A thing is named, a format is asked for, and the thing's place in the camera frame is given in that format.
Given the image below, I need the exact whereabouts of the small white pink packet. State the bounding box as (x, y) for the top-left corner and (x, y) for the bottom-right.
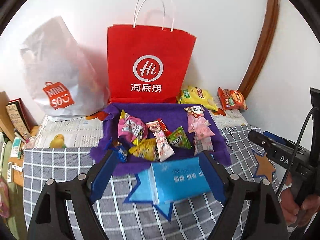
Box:
(194, 136), (214, 156)

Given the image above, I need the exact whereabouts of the large yellow snack bag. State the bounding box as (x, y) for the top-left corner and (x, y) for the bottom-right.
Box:
(177, 86), (218, 112)

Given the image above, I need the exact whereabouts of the pink plastic bag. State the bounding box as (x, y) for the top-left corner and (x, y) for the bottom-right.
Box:
(0, 179), (11, 218)

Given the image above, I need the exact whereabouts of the small blue snack packet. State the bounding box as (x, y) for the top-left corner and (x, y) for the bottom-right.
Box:
(110, 146), (129, 163)

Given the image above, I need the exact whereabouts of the panda print snack packet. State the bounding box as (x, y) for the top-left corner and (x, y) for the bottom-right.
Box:
(184, 106), (205, 120)

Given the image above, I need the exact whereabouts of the red paper bag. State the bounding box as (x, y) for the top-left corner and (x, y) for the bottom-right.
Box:
(107, 0), (197, 104)

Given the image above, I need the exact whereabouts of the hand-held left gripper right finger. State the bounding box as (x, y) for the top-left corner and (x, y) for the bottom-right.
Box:
(199, 150), (290, 240)

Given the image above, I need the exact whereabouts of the white bear print packet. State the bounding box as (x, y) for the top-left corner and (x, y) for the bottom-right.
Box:
(146, 120), (175, 162)

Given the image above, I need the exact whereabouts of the pink purple snack packet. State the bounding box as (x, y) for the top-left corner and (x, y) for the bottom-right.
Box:
(118, 109), (147, 145)

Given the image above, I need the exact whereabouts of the red snack packet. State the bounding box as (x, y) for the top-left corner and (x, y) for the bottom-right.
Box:
(156, 119), (173, 137)

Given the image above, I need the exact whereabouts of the brown wooden door frame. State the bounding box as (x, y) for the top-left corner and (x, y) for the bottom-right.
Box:
(237, 0), (280, 101)

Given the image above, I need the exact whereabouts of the purple cloth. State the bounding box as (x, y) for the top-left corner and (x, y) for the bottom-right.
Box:
(90, 102), (232, 178)

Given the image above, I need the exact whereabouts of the blue tissue box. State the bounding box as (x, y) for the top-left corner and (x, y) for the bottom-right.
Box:
(136, 156), (212, 205)

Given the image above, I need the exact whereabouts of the orange snack bag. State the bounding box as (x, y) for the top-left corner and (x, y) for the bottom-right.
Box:
(217, 87), (248, 111)

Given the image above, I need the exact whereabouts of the yellow triangular snack packet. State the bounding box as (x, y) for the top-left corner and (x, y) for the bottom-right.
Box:
(129, 138), (160, 162)

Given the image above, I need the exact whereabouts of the person's right hand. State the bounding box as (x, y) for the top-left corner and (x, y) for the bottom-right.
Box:
(280, 172), (320, 228)

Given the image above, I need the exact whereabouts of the teal white box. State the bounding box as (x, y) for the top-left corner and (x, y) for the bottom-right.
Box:
(11, 136), (25, 158)

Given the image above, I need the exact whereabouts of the patterned book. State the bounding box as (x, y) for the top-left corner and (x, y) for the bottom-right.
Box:
(5, 98), (32, 133)

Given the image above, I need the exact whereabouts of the green blanket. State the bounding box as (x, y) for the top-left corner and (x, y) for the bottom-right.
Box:
(0, 132), (28, 232)

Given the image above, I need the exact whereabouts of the black cable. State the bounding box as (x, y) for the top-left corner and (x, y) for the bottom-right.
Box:
(276, 107), (320, 196)

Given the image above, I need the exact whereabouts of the wooden headboard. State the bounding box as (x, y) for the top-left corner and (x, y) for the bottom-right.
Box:
(0, 90), (16, 141)

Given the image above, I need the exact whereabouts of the grey checked tablecloth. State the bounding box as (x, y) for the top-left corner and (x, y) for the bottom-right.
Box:
(23, 124), (288, 240)

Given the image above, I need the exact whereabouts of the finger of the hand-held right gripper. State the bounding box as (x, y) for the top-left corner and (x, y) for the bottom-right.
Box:
(248, 130), (276, 156)
(262, 131), (286, 146)

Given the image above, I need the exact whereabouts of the wooden bedside table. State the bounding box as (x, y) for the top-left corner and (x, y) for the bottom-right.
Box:
(11, 127), (41, 188)

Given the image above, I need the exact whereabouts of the green triangular snack packet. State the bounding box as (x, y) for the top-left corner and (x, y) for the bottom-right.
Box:
(166, 127), (192, 150)

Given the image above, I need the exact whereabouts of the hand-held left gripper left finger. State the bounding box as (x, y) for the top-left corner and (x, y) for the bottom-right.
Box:
(27, 148), (120, 240)

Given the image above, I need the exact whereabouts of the white plastic bag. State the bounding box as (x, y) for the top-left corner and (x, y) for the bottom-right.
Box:
(20, 16), (111, 123)

